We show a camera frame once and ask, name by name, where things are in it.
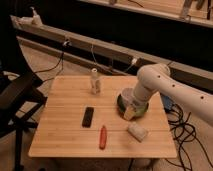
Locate black rectangular remote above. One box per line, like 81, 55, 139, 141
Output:
82, 107, 94, 127

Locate green bowl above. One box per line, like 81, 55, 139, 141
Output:
117, 94, 149, 118

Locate white spray bottle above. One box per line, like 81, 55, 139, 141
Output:
31, 7, 43, 27

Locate wooden table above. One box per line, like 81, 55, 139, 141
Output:
29, 76, 177, 158

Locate small white bottle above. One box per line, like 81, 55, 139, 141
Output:
91, 68, 100, 94

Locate grey long rail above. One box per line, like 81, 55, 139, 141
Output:
11, 16, 213, 84

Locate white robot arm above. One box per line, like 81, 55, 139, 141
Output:
121, 64, 213, 126

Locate black floor cables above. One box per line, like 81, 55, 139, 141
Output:
166, 103, 213, 171

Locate white cup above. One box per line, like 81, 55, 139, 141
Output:
121, 88, 133, 103

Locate black chair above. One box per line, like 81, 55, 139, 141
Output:
0, 73, 47, 171

